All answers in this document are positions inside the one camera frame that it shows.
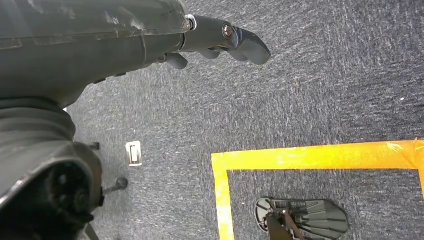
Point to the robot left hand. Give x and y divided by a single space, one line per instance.
82 43

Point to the silver floor socket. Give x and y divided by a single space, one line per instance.
134 153

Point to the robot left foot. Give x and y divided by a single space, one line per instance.
318 218

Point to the yellow floor tape frame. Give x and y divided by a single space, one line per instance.
298 157

